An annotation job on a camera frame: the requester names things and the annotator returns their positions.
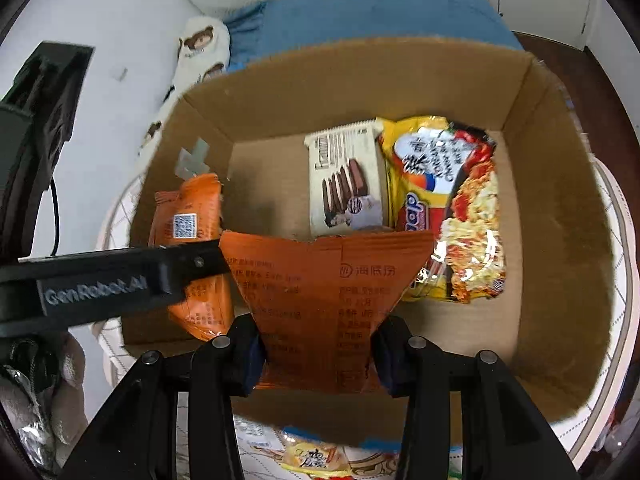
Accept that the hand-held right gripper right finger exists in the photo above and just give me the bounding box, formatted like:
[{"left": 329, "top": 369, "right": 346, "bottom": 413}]
[{"left": 371, "top": 315, "right": 583, "bottom": 480}]

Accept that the crumpled plastic bag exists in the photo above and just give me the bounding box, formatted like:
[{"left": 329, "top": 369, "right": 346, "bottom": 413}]
[{"left": 0, "top": 332, "right": 90, "bottom": 476}]

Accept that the bear print pillow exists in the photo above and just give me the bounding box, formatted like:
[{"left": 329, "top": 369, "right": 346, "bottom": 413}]
[{"left": 140, "top": 16, "right": 232, "bottom": 151}]

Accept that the orange snack packet square code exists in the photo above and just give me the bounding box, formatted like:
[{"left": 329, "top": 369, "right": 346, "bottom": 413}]
[{"left": 152, "top": 172, "right": 236, "bottom": 343}]

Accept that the large orange snack packet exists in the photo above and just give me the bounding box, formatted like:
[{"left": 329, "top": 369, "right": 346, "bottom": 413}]
[{"left": 219, "top": 230, "right": 435, "bottom": 393}]

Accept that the cardboard box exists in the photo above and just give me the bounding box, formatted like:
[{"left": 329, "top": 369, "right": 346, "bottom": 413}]
[{"left": 122, "top": 37, "right": 618, "bottom": 448}]

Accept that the yellow instant noodle packet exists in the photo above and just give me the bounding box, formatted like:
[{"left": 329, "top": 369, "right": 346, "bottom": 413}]
[{"left": 375, "top": 116, "right": 507, "bottom": 305}]

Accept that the small yellow snack packet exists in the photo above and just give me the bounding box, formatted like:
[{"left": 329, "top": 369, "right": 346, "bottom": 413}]
[{"left": 279, "top": 437, "right": 353, "bottom": 478}]

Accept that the blue blanket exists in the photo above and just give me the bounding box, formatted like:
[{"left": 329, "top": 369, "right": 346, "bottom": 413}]
[{"left": 222, "top": 0, "right": 523, "bottom": 73}]

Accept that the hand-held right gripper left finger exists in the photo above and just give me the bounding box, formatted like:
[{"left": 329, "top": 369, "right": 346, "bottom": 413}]
[{"left": 57, "top": 315, "right": 267, "bottom": 480}]

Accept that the black monitor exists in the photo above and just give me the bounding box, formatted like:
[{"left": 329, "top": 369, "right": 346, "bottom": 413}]
[{"left": 0, "top": 41, "right": 96, "bottom": 261}]

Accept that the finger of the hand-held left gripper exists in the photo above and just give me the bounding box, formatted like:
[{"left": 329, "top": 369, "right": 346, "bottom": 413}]
[{"left": 160, "top": 239, "right": 234, "bottom": 299}]

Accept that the white chocolate wafer packet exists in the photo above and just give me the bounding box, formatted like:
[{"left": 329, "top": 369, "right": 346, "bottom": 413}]
[{"left": 304, "top": 119, "right": 393, "bottom": 237}]

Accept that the white cabinet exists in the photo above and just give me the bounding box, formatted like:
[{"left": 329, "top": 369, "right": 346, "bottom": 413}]
[{"left": 470, "top": 0, "right": 616, "bottom": 51}]

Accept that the black cable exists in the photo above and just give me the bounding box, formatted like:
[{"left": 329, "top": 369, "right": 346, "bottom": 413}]
[{"left": 49, "top": 180, "right": 62, "bottom": 257}]

